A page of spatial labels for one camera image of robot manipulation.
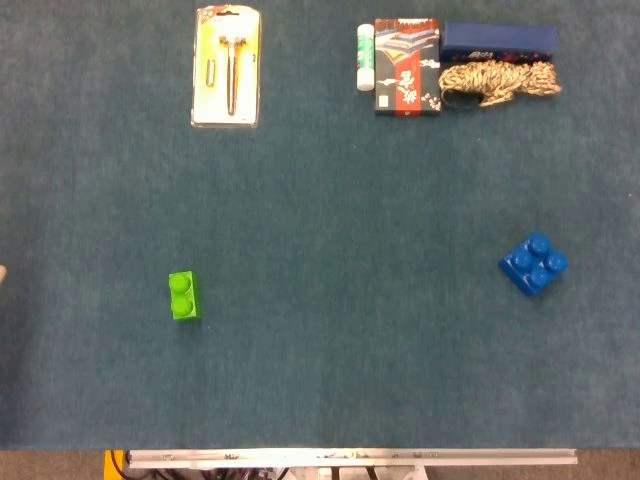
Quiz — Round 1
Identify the green toy brick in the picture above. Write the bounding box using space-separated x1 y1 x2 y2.
168 270 204 322

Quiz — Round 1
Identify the blue toy brick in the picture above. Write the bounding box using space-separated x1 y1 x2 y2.
498 231 570 298

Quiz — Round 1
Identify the yellow packaged tool set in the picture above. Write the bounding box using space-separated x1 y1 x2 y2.
190 4 263 129

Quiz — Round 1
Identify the white green glue stick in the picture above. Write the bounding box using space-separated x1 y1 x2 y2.
356 23 376 92

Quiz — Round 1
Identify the black red patterned card box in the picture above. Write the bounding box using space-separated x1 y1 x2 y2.
374 18 443 117

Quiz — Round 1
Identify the long dark blue box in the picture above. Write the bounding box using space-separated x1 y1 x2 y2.
439 21 559 64

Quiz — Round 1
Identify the white base frame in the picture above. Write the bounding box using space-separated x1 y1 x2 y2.
272 465 429 480

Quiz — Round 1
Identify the aluminium profile rail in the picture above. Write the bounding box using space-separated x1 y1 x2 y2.
124 448 579 470

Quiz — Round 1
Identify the beige braided rope bundle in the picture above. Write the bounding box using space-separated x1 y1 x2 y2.
438 59 563 109

